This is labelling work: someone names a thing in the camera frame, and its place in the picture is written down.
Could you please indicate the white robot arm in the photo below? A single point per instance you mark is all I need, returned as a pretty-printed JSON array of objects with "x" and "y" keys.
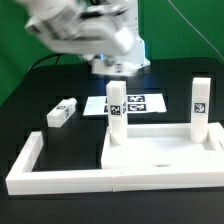
[{"x": 136, "y": 56}]

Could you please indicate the white U-shaped frame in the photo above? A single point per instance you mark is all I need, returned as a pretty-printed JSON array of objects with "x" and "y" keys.
[{"x": 23, "y": 180}]

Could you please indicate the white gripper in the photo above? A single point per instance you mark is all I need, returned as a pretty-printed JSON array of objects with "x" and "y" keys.
[{"x": 96, "y": 30}]

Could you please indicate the white desk top tray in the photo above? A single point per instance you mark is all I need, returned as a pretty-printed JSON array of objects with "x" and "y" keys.
[{"x": 163, "y": 145}]

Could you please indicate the AprilTag marker sheet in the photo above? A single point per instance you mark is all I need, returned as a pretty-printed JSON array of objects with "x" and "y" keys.
[{"x": 141, "y": 103}]

